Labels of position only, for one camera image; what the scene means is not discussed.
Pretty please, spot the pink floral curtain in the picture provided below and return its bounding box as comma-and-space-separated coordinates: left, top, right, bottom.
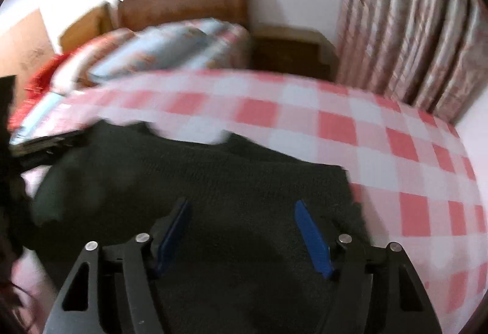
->
335, 0, 488, 125

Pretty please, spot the orange floral pillow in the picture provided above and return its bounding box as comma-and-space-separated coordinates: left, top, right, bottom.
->
51, 28, 136, 91

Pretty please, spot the light blue cloud pillow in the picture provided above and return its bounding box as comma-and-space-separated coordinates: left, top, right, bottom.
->
9, 90, 74, 146

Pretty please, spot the wooden nightstand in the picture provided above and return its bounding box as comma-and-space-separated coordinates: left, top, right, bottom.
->
252, 25, 340, 82

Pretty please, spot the pink checked bed cover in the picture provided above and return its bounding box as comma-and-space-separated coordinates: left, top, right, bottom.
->
11, 67, 488, 334

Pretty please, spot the dark green striped knit sweater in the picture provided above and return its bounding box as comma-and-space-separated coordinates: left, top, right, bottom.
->
23, 120, 376, 334

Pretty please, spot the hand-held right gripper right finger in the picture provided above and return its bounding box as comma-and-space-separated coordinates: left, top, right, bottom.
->
294, 200, 443, 334

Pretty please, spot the small wooden headboard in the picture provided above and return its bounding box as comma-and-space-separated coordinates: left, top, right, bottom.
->
59, 2, 116, 53

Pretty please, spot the light blue floral pillow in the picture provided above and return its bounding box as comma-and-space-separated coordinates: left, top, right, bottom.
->
89, 18, 252, 84

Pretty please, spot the red blanket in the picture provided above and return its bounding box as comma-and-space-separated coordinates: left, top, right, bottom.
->
8, 52, 74, 129

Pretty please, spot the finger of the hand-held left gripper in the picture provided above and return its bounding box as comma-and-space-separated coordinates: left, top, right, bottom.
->
11, 128, 91, 169

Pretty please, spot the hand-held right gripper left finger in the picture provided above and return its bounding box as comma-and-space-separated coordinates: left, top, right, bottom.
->
43, 197, 192, 334

